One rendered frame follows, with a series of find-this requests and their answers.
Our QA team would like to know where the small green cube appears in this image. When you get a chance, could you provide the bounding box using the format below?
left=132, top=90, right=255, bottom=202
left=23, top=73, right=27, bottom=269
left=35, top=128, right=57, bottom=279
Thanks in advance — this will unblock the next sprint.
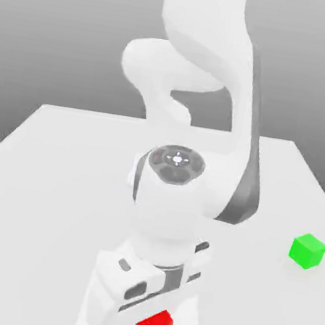
left=287, top=230, right=325, bottom=273

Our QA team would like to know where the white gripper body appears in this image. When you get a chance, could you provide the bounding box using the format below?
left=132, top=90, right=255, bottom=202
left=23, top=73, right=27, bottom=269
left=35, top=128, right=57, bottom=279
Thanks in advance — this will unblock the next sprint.
left=84, top=258, right=209, bottom=325

